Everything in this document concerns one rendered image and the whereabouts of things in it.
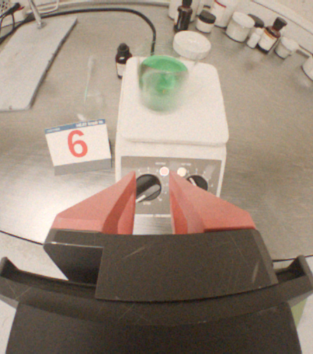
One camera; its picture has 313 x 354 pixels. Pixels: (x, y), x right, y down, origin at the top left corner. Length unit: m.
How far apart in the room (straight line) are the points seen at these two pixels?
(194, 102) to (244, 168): 0.15
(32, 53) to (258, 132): 0.50
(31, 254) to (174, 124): 0.28
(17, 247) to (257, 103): 0.50
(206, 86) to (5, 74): 0.42
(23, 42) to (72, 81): 0.24
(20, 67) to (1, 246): 0.36
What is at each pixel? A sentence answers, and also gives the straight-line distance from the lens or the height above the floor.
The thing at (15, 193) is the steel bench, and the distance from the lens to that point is 0.33.
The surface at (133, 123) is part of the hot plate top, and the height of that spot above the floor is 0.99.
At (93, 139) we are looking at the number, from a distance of 0.26.
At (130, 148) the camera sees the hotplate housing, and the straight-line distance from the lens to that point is 0.20.
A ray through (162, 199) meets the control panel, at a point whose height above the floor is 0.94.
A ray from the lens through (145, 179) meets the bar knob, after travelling 0.20.
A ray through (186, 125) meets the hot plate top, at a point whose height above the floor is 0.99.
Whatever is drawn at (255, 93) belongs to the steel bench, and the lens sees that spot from 0.41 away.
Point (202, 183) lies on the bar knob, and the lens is 0.22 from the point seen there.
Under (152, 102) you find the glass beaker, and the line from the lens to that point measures 0.18.
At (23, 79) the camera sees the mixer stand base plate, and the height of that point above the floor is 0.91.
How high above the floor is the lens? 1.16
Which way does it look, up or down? 79 degrees down
